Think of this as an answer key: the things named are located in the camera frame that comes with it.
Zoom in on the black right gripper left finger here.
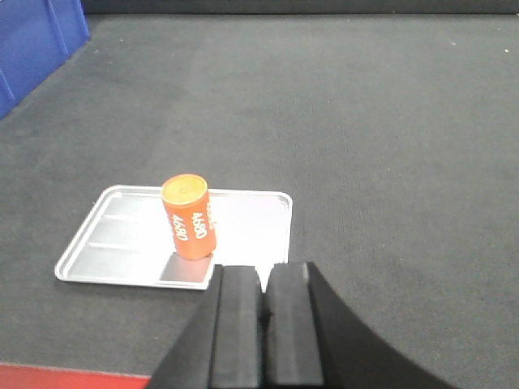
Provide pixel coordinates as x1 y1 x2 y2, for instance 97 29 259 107
147 265 263 388

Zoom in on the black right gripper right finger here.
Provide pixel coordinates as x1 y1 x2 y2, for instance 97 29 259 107
264 263 451 388

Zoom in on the orange cylindrical capacitor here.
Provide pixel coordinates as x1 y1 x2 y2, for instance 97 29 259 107
161 173 217 260

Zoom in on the dark conveyor belt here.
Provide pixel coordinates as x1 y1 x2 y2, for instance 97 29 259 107
1 15 518 388

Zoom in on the blue crate on conveyor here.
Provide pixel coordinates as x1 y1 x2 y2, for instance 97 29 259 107
1 0 90 117

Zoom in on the silver metal tray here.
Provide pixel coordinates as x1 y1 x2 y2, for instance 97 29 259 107
54 186 293 290

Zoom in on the red conveyor frame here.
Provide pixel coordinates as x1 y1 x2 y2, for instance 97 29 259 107
1 363 149 388

